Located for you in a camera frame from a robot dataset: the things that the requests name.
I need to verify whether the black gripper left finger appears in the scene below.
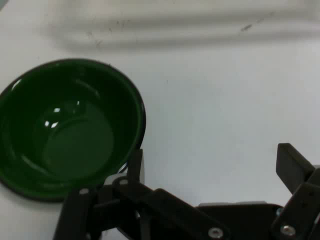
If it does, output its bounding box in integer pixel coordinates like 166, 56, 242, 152
52, 148, 232, 240

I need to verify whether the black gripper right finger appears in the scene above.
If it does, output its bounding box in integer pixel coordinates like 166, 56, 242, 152
270, 142, 320, 240

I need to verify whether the dark green bowl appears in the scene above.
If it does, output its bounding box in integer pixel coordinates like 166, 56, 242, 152
0, 58, 147, 203

